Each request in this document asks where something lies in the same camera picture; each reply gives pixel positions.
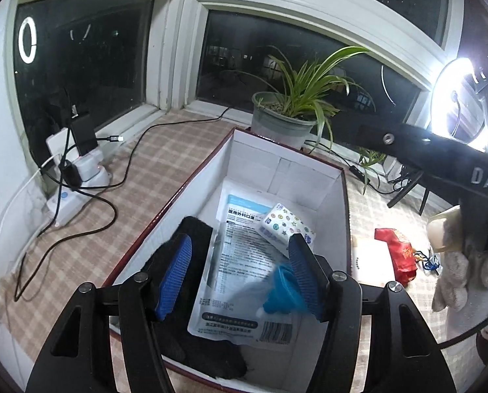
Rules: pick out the cream rounded object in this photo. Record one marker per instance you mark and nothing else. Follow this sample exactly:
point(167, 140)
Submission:
point(442, 233)

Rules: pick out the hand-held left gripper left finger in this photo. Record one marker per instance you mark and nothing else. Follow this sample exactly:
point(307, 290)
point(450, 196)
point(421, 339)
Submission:
point(174, 278)

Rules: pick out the black plug charger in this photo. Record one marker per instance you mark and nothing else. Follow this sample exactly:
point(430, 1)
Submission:
point(70, 174)

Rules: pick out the checked tablecloth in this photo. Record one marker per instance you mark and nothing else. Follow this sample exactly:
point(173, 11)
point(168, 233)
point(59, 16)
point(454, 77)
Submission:
point(154, 180)

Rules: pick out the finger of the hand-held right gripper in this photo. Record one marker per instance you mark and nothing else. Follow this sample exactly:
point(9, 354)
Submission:
point(391, 139)

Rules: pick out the large potted spider plant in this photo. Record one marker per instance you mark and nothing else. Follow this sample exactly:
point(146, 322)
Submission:
point(276, 125)

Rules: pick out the white and orange tissue pack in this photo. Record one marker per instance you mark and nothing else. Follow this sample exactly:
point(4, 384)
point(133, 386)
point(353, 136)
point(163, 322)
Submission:
point(369, 262)

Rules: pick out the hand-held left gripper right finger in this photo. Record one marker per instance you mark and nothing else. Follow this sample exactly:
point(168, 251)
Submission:
point(305, 278)

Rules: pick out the white face mask packet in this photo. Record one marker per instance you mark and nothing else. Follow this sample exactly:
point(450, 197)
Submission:
point(236, 262)

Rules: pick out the star-print tissue packet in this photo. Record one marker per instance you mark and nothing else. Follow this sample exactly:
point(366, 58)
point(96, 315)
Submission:
point(281, 223)

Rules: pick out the white power strip with chargers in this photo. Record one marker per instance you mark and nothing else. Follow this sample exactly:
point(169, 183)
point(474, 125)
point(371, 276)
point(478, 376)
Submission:
point(152, 127)

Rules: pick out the small spider plant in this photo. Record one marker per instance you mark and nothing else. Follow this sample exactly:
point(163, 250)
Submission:
point(369, 159)

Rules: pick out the red plastic bag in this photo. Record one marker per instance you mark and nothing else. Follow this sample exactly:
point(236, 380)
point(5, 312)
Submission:
point(399, 254)

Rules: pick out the black tripod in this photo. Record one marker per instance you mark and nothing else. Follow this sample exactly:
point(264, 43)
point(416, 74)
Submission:
point(403, 194)

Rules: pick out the red cardboard box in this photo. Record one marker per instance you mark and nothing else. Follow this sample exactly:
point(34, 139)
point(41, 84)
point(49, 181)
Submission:
point(301, 180)

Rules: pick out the white window frame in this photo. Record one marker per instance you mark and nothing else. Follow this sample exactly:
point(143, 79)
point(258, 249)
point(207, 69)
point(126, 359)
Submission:
point(309, 8)

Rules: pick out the white power adapter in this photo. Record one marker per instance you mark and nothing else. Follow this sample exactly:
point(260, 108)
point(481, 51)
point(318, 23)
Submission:
point(55, 143)

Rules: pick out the blue collapsible funnel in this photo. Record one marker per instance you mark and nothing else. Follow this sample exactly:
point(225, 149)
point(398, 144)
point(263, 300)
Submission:
point(283, 290)

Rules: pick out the black knit glove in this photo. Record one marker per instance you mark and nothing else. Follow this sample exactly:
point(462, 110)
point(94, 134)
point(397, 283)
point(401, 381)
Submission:
point(199, 233)

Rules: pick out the person's right hand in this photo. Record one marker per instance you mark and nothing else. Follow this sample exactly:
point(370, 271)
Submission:
point(461, 278)

